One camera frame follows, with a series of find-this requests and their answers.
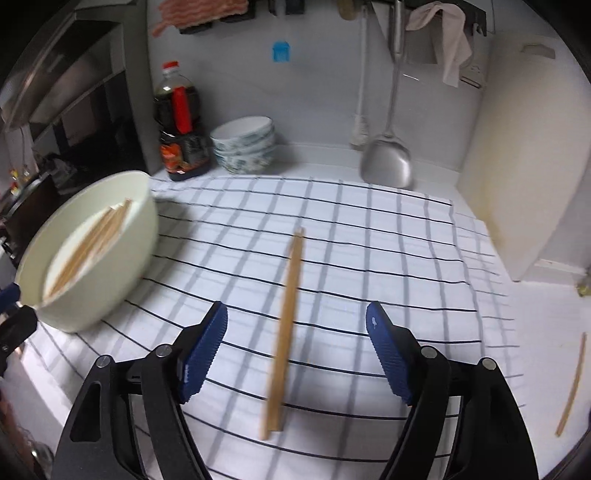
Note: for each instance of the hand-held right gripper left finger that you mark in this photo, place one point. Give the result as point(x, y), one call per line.
point(203, 355)

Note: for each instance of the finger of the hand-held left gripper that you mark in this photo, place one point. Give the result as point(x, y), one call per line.
point(18, 330)
point(9, 297)

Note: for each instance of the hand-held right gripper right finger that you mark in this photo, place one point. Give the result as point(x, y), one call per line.
point(390, 355)

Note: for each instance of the single bamboo chopstick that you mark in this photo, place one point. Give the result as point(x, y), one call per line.
point(575, 383)
point(281, 332)
point(293, 295)

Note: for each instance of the pile of bamboo chopsticks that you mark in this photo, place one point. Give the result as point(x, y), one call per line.
point(87, 249)

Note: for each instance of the cream oval plastic basin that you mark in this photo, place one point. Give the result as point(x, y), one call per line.
point(115, 277)

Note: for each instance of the black stove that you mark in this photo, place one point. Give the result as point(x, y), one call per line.
point(27, 212)

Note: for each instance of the white black-checked cloth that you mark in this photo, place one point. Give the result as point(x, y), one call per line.
point(369, 249)

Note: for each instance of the metal spatula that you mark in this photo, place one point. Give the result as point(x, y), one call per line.
point(388, 161)

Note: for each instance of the floral ceramic bowl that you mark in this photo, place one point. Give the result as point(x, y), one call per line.
point(242, 131)
point(247, 162)
point(249, 148)

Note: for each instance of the small yellow object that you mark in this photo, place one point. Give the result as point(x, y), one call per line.
point(584, 289)

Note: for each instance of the dark range hood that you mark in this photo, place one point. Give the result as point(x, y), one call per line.
point(60, 78)

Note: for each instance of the white dish brush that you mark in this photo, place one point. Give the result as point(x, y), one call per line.
point(361, 124)

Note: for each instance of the cream cutting board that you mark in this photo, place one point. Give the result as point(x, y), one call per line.
point(521, 161)

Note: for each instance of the dark soy sauce bottle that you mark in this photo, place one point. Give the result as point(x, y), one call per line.
point(180, 115)

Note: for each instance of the hanging beige towel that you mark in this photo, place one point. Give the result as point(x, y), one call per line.
point(450, 46)

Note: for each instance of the red patterned hanging cloth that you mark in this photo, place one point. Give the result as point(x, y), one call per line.
point(198, 11)

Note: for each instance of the blue wall hook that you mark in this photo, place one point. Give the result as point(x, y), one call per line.
point(281, 51)

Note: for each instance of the wall utensil rack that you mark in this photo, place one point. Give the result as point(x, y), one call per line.
point(295, 5)

